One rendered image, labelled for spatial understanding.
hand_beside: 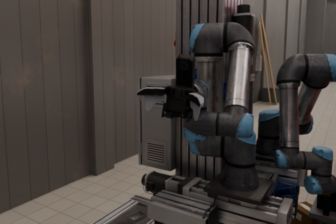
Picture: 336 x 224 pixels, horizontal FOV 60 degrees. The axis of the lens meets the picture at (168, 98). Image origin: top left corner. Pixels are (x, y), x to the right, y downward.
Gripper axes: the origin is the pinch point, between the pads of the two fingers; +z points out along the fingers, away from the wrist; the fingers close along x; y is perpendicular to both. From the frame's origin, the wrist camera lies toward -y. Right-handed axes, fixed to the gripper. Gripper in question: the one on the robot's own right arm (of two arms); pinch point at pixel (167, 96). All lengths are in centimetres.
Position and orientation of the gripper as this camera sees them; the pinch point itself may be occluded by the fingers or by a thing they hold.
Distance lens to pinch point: 64.6
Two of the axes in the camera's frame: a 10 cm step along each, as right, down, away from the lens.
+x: -9.4, -1.7, 2.8
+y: -1.3, 9.8, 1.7
